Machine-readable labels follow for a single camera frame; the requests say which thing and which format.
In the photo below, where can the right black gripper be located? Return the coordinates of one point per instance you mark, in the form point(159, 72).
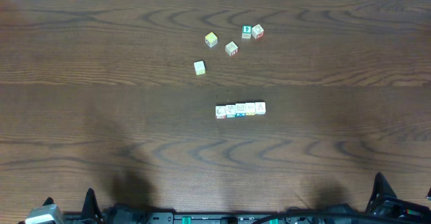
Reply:
point(407, 212)

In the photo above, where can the red sided center block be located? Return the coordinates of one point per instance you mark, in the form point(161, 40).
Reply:
point(231, 48)

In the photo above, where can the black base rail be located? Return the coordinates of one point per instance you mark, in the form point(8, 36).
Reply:
point(124, 214)

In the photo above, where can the red edged block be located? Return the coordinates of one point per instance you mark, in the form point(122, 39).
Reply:
point(220, 112)

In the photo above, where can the teal edged block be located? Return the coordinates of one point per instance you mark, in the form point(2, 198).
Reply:
point(231, 111)

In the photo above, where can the red soccer letter block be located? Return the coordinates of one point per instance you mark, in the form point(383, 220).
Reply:
point(257, 31)

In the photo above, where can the pale yellow block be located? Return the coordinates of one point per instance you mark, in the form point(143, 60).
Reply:
point(199, 67)
point(250, 108)

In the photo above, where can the blue edged front block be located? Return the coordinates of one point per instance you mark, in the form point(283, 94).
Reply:
point(260, 108)

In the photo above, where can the yellow top block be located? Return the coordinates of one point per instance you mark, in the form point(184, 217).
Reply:
point(211, 39)

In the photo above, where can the green framed block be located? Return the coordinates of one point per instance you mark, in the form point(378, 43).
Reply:
point(246, 31)

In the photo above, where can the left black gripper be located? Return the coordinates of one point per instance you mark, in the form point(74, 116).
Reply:
point(88, 210)

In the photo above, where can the blue edged block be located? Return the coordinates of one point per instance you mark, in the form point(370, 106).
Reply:
point(260, 108)
point(240, 109)

